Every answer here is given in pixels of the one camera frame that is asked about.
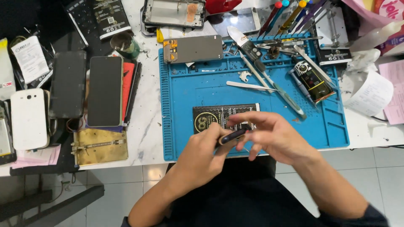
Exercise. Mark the person's right hand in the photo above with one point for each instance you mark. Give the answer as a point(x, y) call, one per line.
point(277, 142)

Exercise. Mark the person's left hand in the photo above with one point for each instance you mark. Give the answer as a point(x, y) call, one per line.
point(195, 157)

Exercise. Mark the person's right fingers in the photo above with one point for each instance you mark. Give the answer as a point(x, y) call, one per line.
point(249, 118)

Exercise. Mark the white tweezers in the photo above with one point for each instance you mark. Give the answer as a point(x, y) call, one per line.
point(246, 85)

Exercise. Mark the green toothbrush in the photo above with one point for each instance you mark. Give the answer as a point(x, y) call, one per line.
point(284, 96)

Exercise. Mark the black battery pack gold print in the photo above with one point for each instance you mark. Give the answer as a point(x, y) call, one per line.
point(205, 118)

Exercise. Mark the grey blue screwdriver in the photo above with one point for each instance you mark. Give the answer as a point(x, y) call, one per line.
point(301, 86)

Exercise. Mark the blue silicone repair mat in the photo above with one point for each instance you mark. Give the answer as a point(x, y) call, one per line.
point(189, 94)

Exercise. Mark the black gold wrapped battery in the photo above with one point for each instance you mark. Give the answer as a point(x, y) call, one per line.
point(312, 82)

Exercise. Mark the white plastic spudger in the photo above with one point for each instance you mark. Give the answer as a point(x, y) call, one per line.
point(312, 63)

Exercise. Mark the person's dark clothing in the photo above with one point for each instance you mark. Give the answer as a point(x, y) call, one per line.
point(240, 201)

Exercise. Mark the grey phone screen panel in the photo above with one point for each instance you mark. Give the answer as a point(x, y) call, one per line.
point(198, 49)

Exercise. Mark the metal tweezers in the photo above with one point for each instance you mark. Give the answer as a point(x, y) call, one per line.
point(290, 40)

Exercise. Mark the silver phone glossy screen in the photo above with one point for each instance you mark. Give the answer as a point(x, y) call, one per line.
point(235, 20)

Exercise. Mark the red capped screwdriver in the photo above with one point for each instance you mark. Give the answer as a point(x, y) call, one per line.
point(270, 18)

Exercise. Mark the black packet white icons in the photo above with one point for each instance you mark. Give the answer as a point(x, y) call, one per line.
point(333, 56)

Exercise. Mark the teal capped screwdriver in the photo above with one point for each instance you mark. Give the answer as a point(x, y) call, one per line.
point(279, 14)

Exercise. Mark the yellow capped screwdriver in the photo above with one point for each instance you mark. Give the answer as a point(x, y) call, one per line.
point(292, 17)

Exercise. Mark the red plastic holder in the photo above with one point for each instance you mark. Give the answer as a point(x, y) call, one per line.
point(221, 5)

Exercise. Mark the stack of thin black panels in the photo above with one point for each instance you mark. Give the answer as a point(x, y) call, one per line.
point(134, 91)

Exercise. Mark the yellow plastic pry tool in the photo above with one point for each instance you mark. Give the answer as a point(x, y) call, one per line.
point(159, 35)

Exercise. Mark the white receipt paper roll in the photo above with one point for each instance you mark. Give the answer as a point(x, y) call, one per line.
point(369, 94)

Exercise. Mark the white metal board holder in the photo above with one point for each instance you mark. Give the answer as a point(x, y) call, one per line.
point(331, 25)

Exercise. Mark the red booklet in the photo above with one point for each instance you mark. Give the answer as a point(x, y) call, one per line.
point(127, 85)

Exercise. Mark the crumpled white tissue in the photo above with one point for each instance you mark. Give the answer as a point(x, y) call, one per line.
point(363, 60)

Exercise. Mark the green glass jar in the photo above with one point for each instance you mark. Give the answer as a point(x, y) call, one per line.
point(124, 44)

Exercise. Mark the green edged phone black screen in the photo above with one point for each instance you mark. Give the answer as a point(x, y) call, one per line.
point(105, 91)

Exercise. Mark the pink paper sheets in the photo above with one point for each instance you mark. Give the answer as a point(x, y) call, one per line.
point(394, 91)

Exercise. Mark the white squeeze bottle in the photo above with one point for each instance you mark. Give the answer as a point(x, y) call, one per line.
point(375, 36)

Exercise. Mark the gold metal board fixture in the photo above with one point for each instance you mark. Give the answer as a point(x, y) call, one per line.
point(101, 148)

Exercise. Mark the pink plastic bag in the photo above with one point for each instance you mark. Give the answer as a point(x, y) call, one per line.
point(372, 8)

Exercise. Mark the black packet white label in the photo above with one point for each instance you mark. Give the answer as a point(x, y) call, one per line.
point(110, 17)

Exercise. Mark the black phone matte back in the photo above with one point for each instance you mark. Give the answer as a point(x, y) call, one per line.
point(68, 83)

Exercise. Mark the black slim packet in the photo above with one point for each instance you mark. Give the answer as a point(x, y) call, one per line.
point(79, 19)

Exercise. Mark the pink paper slips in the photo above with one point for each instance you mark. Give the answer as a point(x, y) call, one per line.
point(38, 157)

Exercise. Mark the white phone back cover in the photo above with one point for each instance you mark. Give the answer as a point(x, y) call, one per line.
point(29, 119)

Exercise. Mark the clear bag white paper label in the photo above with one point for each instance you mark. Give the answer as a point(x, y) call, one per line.
point(30, 58)

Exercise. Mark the silver phone at edge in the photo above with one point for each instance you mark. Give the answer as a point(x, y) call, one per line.
point(4, 135)

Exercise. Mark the white plastic packet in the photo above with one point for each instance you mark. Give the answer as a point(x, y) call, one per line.
point(5, 69)

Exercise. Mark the small white metal bracket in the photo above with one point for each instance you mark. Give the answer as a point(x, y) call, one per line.
point(244, 76)

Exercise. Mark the bare phone middle frame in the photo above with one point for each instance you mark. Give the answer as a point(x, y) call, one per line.
point(173, 14)

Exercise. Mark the black stool frame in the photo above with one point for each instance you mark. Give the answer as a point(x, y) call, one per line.
point(47, 205)

